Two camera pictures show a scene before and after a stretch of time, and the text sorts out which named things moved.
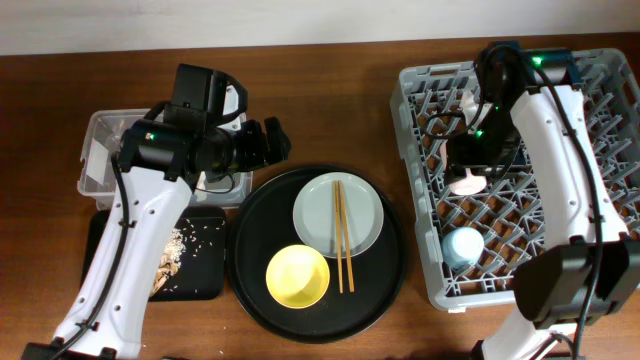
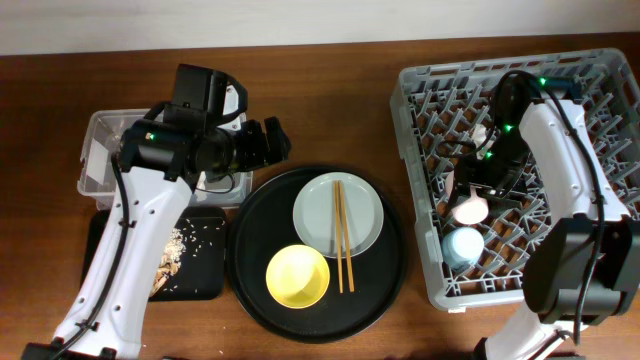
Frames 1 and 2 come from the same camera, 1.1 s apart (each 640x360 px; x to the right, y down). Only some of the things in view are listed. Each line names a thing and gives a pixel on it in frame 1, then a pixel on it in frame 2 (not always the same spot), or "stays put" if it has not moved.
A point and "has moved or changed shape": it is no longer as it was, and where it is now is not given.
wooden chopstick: (342, 207) stays put
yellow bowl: (297, 276) stays put
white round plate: (314, 213) stays put
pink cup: (467, 185) has moved or changed shape
